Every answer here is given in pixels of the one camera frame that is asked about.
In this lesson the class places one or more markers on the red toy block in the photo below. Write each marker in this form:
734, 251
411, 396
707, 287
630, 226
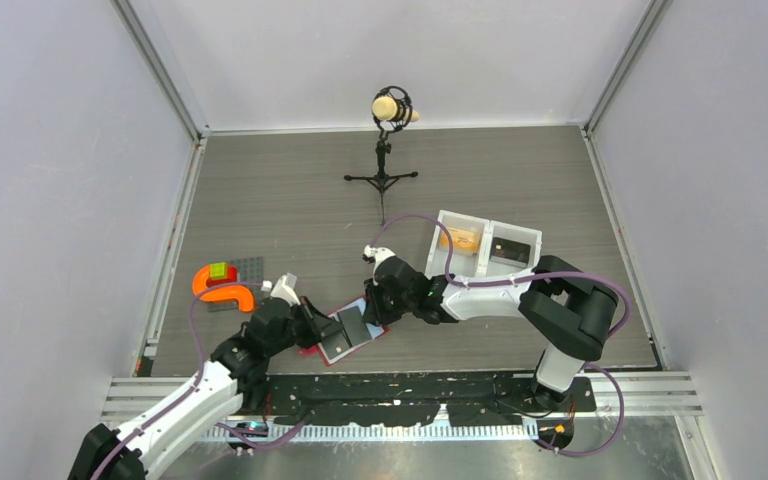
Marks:
233, 278

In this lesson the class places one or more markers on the orange credit card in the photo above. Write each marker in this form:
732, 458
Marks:
465, 242

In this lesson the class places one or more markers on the grey studded baseplate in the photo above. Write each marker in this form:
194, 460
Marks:
251, 267

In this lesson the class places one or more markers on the green toy block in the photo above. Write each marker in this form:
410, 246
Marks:
218, 272

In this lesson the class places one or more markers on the beige microphone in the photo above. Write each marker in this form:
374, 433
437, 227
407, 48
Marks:
394, 110

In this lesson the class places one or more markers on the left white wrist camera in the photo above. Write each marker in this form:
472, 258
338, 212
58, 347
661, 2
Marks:
283, 288

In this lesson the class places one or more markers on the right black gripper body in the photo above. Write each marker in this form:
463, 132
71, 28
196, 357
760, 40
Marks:
408, 303

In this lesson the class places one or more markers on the red card holder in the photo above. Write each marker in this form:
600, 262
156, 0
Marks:
375, 331

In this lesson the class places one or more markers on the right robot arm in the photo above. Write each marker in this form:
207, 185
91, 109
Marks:
573, 310

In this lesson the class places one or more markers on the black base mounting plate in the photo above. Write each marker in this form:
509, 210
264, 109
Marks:
489, 398

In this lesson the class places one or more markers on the white two-compartment tray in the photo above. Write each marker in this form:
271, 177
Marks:
480, 265

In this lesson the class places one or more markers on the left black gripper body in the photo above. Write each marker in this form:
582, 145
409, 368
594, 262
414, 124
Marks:
290, 337

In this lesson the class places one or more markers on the black microphone tripod stand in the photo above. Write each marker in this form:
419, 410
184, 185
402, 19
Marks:
382, 181

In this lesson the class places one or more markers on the black credit card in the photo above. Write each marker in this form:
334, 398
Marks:
510, 252
354, 326
334, 347

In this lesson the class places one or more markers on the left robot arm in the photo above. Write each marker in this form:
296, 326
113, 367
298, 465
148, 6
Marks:
233, 378

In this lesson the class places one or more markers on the orange curved plastic piece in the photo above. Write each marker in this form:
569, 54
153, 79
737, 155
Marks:
199, 285

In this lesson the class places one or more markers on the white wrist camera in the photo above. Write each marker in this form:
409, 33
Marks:
376, 255
283, 288

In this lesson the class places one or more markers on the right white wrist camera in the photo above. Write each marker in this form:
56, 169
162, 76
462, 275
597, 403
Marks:
376, 255

